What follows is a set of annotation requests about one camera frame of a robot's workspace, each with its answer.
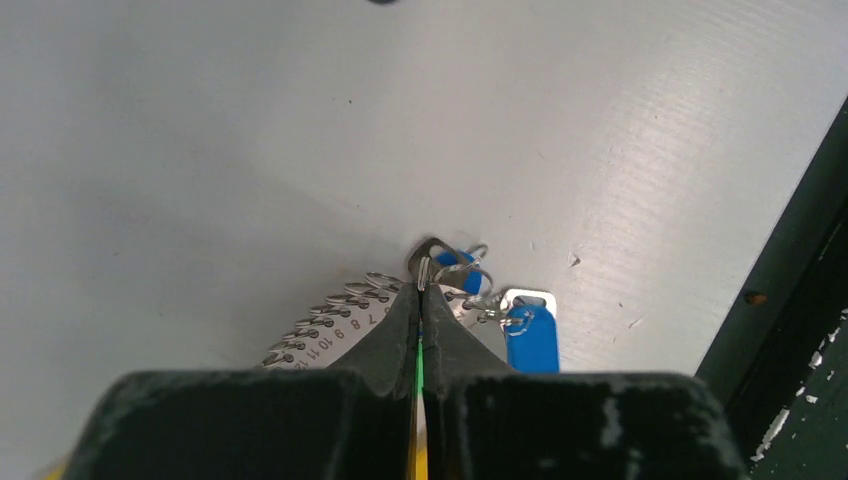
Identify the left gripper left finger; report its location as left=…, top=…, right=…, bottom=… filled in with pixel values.
left=64, top=285, right=420, bottom=479

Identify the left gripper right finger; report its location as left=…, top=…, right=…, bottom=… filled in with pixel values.
left=421, top=285, right=746, bottom=479

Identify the blue tag key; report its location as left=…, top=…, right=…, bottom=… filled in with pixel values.
left=477, top=287, right=560, bottom=374
left=406, top=237, right=494, bottom=299

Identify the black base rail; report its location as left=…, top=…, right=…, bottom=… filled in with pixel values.
left=697, top=108, right=847, bottom=479

